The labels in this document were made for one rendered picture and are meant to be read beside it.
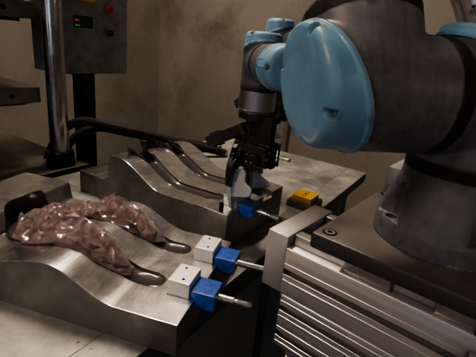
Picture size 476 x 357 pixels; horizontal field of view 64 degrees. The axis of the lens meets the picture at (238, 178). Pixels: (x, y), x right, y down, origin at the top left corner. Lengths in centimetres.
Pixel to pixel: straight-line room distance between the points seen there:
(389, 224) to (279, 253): 16
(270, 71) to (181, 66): 306
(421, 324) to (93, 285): 45
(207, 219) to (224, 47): 256
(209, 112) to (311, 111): 310
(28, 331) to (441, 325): 56
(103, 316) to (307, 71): 46
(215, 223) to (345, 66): 56
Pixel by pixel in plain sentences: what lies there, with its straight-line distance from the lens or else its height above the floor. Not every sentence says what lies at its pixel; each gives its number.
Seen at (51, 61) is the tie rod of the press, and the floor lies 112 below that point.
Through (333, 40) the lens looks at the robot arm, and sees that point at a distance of 33.
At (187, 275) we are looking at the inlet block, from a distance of 62.
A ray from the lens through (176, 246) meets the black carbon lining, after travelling 76.
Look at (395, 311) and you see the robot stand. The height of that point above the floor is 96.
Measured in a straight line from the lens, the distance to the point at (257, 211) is 83.
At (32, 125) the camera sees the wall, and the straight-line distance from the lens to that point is 336.
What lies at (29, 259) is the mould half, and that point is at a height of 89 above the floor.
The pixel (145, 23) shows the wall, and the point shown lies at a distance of 380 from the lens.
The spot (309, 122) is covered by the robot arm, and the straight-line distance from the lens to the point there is 35.
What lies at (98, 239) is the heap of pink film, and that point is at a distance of 68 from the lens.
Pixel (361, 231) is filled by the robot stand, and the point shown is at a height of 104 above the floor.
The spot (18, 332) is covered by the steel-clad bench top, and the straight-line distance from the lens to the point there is 68.
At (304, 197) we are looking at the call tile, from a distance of 110.
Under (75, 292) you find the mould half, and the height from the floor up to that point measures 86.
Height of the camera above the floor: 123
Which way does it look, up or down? 20 degrees down
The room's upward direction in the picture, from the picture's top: 6 degrees clockwise
